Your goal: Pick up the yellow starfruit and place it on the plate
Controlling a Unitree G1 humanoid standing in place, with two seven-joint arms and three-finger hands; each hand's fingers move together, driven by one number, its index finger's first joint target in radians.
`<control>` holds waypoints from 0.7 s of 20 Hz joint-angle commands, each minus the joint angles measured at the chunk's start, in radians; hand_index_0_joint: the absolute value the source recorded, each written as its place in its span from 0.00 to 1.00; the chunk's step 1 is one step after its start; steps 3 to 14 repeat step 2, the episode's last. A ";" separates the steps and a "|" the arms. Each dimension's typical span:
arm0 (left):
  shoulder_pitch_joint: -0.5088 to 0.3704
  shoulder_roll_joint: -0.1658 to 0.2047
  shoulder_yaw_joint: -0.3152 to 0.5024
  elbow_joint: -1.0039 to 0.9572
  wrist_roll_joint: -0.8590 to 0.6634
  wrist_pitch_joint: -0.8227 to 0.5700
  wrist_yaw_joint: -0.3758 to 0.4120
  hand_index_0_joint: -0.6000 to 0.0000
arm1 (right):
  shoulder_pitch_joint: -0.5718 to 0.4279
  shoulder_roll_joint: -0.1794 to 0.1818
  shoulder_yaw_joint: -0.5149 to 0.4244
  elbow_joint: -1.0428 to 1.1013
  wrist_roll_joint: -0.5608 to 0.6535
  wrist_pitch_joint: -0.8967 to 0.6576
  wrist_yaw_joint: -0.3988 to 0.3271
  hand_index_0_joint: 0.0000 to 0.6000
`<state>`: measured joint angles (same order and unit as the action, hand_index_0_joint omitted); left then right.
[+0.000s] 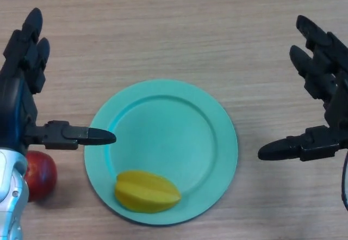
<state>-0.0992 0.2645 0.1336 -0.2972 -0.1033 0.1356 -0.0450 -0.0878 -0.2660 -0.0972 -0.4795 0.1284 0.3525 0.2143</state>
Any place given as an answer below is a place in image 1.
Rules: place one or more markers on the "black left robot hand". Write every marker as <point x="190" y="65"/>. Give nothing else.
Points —
<point x="15" y="104"/>

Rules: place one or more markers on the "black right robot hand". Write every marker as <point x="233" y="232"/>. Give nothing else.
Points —
<point x="337" y="109"/>

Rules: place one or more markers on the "yellow starfruit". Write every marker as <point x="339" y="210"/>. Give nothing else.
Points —
<point x="146" y="192"/>

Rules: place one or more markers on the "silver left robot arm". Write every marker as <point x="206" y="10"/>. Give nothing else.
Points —
<point x="11" y="193"/>

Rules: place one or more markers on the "green round plate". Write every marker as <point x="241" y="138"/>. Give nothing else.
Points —
<point x="163" y="136"/>

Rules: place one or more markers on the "red apple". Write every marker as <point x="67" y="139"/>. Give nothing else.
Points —
<point x="43" y="177"/>

